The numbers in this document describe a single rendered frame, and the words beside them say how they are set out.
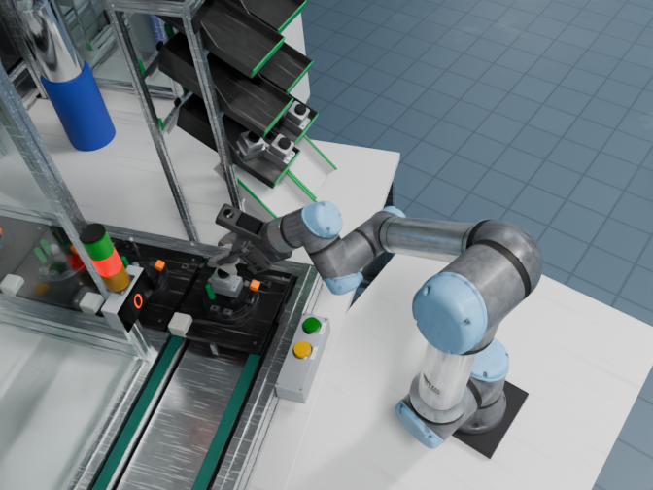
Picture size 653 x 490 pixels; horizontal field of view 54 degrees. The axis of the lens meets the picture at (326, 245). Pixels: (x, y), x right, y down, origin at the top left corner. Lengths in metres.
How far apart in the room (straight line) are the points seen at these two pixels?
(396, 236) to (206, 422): 0.63
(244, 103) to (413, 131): 2.11
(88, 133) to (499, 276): 1.66
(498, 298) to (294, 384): 0.67
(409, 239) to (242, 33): 0.57
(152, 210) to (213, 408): 0.76
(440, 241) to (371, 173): 0.93
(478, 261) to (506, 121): 2.70
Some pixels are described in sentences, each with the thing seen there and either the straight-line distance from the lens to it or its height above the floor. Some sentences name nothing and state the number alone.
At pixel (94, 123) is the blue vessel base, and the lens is 2.32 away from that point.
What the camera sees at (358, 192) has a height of 0.86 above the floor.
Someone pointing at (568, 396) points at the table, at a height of 0.86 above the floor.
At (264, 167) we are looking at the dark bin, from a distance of 1.61.
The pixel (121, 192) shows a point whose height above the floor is 0.86.
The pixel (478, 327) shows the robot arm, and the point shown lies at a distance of 0.96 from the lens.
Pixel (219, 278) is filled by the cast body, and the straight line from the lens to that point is 1.56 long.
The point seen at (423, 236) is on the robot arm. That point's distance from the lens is 1.20.
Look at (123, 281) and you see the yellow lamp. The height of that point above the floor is 1.28.
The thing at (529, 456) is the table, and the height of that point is 0.86.
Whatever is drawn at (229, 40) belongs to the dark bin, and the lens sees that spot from 1.43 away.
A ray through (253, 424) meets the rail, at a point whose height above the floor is 0.96.
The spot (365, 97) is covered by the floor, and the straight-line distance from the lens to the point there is 3.78.
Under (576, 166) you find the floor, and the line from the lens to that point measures 3.46.
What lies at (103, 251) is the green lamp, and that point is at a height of 1.38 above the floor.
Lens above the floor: 2.29
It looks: 50 degrees down
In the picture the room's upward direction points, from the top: 7 degrees counter-clockwise
